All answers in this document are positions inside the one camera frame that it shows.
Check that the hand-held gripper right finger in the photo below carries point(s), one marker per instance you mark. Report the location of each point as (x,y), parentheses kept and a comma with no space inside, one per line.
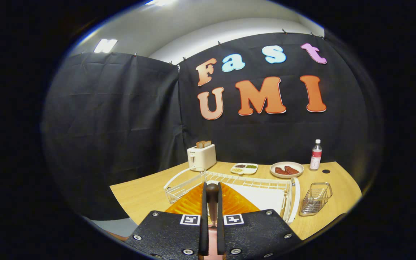
(221,234)

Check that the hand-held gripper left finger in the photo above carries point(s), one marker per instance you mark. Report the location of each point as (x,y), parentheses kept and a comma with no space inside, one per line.
(203,234)

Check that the pink plate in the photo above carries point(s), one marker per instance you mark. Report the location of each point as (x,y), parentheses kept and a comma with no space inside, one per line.
(213,245)

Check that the white divided dish with beans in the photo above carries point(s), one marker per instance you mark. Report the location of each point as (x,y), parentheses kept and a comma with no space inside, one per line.
(244,170)

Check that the white plate with meat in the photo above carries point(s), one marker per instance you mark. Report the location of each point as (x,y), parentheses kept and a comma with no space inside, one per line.
(286,163)

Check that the white drip tray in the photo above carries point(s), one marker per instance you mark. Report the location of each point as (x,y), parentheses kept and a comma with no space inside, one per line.
(265,198)

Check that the white toaster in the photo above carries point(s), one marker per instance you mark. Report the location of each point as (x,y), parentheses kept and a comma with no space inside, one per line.
(202,157)

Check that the person's light blue clothing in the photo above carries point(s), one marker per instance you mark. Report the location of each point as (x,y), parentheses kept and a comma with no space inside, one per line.
(119,226)

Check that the red meat piece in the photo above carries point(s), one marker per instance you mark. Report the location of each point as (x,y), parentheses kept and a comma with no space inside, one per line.
(281,171)
(292,169)

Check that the toast slices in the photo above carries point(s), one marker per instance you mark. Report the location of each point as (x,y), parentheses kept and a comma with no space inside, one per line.
(203,144)

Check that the clear bottle with red label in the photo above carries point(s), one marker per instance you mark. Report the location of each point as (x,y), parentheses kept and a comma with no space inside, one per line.
(315,157)

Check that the black backdrop cloth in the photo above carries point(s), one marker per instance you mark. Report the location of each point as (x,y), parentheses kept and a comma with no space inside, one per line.
(121,126)

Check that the rectangular ceiling light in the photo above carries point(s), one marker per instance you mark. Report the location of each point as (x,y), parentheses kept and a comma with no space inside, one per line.
(105,46)

